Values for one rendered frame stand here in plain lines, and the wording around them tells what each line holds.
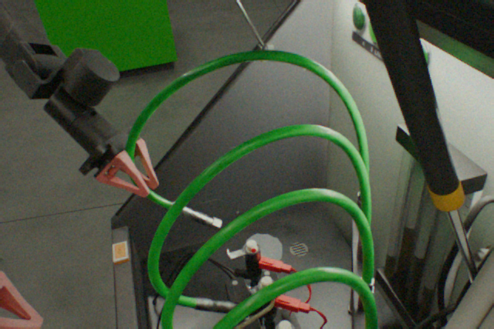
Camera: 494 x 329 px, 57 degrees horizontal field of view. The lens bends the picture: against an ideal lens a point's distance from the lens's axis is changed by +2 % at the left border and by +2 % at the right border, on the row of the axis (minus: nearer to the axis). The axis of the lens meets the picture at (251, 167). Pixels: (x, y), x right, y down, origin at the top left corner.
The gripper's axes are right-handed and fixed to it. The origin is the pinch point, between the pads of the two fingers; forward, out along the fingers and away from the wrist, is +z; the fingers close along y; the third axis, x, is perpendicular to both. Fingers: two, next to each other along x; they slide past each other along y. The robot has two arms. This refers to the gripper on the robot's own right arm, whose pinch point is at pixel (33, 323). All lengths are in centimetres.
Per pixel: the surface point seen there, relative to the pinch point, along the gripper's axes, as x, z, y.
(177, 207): 7.7, 6.4, 18.7
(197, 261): 0.2, 9.3, 19.6
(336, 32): 54, 25, 39
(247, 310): -6.7, 12.7, 23.5
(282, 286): -5.7, 14.1, 27.2
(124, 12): 330, -3, -93
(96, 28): 323, -14, -115
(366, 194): 14.1, 28.4, 31.6
